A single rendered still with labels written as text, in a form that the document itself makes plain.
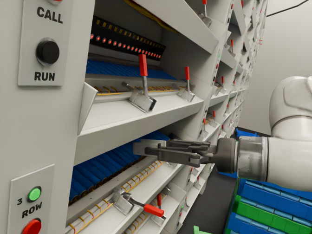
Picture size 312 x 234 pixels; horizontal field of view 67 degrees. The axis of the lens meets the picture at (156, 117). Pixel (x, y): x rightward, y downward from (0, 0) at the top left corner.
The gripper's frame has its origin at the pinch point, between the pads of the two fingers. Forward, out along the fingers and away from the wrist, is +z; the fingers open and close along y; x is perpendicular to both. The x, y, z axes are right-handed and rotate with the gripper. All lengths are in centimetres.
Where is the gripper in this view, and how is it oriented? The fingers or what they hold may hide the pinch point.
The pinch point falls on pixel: (149, 147)
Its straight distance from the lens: 58.2
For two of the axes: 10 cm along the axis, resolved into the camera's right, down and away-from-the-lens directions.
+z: -9.2, -0.4, 3.8
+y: -3.8, 1.3, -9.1
